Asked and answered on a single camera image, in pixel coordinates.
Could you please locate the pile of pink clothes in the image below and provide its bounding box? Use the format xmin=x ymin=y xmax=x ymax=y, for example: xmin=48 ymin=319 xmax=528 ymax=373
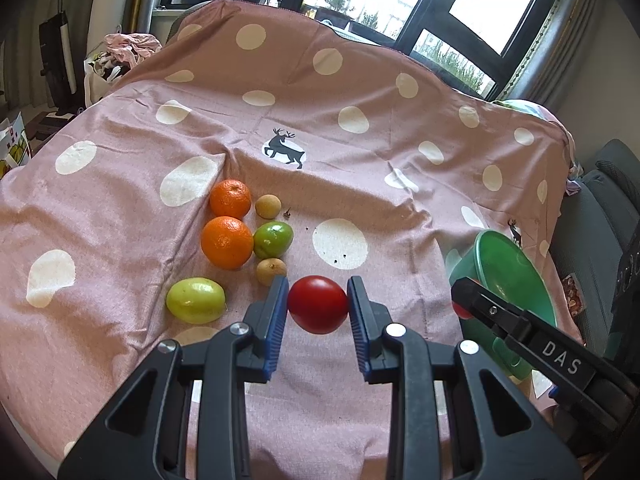
xmin=95 ymin=32 xmax=163 ymax=68

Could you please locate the pastel cloth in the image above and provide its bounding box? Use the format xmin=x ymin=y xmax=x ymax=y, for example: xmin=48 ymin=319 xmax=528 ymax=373
xmin=492 ymin=99 xmax=561 ymax=123

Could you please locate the green plastic bowl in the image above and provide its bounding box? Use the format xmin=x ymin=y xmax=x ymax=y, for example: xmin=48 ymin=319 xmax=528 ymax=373
xmin=448 ymin=230 xmax=558 ymax=381

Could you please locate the bumpy mandarin orange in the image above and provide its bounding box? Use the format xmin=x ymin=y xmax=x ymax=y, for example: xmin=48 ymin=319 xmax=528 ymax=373
xmin=209 ymin=179 xmax=252 ymax=220

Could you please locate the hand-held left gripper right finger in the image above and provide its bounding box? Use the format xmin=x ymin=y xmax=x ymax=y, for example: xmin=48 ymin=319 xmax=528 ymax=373
xmin=346 ymin=276 xmax=583 ymax=480

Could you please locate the red tomato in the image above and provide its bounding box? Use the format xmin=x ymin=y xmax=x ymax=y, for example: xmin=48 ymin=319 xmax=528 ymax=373
xmin=287 ymin=275 xmax=349 ymax=335

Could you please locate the grey curtain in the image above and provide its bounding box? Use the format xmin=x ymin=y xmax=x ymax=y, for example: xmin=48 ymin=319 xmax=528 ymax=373
xmin=0 ymin=0 xmax=171 ymax=111
xmin=500 ymin=0 xmax=608 ymax=111

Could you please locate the smooth orange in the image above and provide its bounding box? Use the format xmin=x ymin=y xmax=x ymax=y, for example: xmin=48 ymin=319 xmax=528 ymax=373
xmin=200 ymin=216 xmax=255 ymax=270

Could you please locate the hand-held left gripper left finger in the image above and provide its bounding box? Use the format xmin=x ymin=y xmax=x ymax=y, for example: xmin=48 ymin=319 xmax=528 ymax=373
xmin=57 ymin=276 xmax=291 ymax=480

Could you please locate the grey sofa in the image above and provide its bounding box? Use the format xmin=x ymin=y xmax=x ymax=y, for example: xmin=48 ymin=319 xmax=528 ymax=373
xmin=547 ymin=139 xmax=640 ymax=361

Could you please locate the black upright appliance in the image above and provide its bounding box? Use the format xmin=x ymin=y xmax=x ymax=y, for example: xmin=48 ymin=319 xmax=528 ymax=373
xmin=39 ymin=12 xmax=77 ymax=111

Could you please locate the white board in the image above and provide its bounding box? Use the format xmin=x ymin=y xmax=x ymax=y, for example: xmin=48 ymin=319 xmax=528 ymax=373
xmin=90 ymin=0 xmax=130 ymax=61

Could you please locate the printed cardboard box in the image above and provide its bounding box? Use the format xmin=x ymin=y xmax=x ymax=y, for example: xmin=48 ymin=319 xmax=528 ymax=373
xmin=0 ymin=112 xmax=33 ymax=178

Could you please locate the snack packet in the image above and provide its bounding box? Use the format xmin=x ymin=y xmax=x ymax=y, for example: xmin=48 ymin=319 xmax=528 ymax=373
xmin=560 ymin=274 xmax=586 ymax=317

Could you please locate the pink polka-dot blanket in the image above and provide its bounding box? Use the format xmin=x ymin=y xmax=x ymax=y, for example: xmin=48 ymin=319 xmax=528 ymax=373
xmin=0 ymin=0 xmax=576 ymax=480

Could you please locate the large green jujube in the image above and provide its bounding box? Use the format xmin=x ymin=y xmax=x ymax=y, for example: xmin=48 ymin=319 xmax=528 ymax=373
xmin=166 ymin=277 xmax=227 ymax=325

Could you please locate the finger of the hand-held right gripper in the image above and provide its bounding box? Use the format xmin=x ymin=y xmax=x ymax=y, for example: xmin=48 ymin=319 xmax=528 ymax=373
xmin=451 ymin=277 xmax=596 ymax=396

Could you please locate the white printed bag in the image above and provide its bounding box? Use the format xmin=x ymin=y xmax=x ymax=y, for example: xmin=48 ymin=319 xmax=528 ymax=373
xmin=84 ymin=54 xmax=126 ymax=106

